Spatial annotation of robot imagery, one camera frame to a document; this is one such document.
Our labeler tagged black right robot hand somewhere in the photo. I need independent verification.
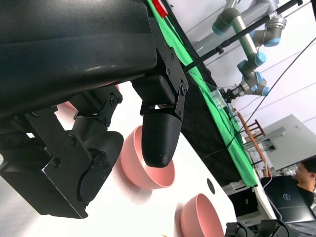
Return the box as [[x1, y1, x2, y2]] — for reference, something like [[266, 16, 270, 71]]
[[225, 218, 297, 237]]

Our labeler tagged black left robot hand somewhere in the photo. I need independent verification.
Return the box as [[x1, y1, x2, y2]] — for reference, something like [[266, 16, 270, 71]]
[[0, 0, 190, 220]]

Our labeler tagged black laptop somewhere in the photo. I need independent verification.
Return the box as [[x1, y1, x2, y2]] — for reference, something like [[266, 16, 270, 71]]
[[261, 175, 316, 224]]

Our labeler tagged black equipment box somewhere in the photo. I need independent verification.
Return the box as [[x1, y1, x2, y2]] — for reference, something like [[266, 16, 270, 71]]
[[227, 189, 260, 218]]

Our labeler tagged seated person with glasses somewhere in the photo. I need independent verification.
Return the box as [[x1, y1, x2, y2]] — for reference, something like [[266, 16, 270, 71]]
[[262, 157, 316, 237]]

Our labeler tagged black round table grommet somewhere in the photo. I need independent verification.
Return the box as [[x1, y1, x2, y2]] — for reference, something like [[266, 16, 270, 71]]
[[206, 178, 215, 195]]

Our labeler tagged brown wooden rack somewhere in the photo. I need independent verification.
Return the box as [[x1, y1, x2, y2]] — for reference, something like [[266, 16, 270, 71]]
[[237, 112, 269, 171]]

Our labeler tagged red object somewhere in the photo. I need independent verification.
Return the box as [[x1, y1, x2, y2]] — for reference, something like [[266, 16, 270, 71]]
[[152, 0, 168, 18]]

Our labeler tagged green table cloth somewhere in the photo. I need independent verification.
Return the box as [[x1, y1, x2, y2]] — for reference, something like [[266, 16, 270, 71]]
[[144, 0, 259, 187]]

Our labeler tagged clear plastic box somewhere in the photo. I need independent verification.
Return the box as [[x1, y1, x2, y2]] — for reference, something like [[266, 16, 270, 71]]
[[211, 90, 229, 109]]

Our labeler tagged black industrial robot gripper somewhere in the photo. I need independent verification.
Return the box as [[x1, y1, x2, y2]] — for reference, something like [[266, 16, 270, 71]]
[[221, 86, 244, 103]]

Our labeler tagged black stand pole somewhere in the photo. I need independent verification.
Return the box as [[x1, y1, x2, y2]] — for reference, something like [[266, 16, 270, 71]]
[[184, 0, 304, 71]]

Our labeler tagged white laptop cable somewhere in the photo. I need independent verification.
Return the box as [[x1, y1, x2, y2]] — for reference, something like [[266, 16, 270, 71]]
[[263, 175, 282, 220]]

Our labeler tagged long black hanging cable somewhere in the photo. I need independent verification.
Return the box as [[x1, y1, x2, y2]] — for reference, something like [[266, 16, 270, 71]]
[[226, 37, 316, 150]]

